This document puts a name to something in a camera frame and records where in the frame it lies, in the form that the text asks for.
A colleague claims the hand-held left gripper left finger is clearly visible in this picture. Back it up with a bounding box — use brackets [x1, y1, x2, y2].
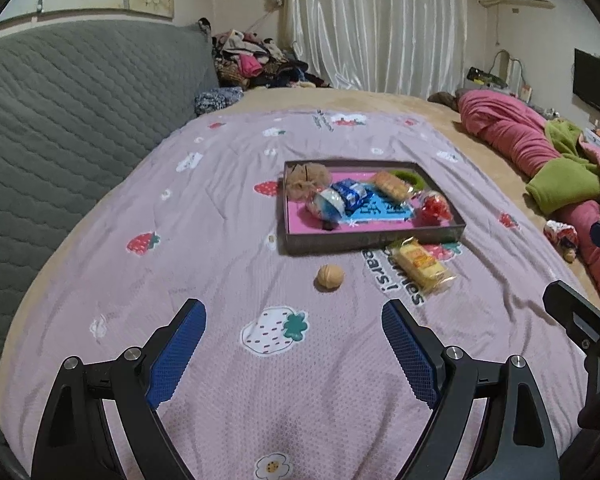
[30, 298, 207, 480]

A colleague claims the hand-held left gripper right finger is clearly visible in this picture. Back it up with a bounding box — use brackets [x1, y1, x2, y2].
[381, 299, 561, 480]

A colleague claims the yellow cake packet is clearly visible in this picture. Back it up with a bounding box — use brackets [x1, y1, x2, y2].
[384, 236, 458, 297]

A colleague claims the walnut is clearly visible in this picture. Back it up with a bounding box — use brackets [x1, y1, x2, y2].
[316, 265, 345, 292]

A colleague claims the shallow brown box tray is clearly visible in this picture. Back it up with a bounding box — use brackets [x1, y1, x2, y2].
[277, 160, 467, 257]

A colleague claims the small red white chocolate egg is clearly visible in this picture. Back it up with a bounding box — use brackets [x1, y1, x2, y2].
[412, 190, 453, 226]

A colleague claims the orange cake packet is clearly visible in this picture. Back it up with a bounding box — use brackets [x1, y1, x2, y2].
[367, 170, 413, 203]

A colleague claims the blue snack packet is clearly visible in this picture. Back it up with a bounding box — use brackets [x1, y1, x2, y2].
[330, 177, 378, 213]

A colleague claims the large chocolate egg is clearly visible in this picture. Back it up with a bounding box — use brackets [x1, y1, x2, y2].
[305, 187, 348, 223]

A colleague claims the small red white doll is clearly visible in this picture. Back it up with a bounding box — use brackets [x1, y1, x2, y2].
[544, 220, 579, 262]

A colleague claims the green fleece blanket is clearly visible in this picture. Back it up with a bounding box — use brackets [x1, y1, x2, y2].
[525, 119, 600, 213]

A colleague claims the pink strawberry print blanket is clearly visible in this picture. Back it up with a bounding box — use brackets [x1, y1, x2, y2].
[0, 109, 600, 480]

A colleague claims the black flat television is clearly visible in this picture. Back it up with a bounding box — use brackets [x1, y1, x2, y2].
[572, 48, 600, 126]

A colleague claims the pink quilt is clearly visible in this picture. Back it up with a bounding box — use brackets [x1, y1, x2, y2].
[455, 87, 600, 311]

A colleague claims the black and green box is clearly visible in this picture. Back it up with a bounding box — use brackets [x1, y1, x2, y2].
[466, 66, 508, 86]

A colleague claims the dark brown cloth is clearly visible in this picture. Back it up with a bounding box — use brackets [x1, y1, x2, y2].
[427, 90, 463, 110]

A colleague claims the blue patterned cloth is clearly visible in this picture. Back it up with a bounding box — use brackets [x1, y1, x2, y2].
[195, 86, 244, 116]

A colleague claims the grey quilted headboard cover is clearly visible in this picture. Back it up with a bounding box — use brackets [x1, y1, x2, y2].
[0, 20, 221, 461]

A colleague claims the pile of clothes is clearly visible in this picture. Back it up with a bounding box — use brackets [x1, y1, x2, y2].
[212, 30, 331, 91]

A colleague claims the white curtain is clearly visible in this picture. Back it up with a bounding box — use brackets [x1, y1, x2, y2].
[262, 0, 468, 101]

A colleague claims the green fluffy hair tie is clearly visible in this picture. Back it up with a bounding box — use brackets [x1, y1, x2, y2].
[390, 169, 431, 193]

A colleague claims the white curved frame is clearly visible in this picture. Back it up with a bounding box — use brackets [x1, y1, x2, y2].
[495, 50, 525, 93]

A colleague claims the brown fluffy hair tie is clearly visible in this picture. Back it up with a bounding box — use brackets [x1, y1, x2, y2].
[285, 162, 333, 201]

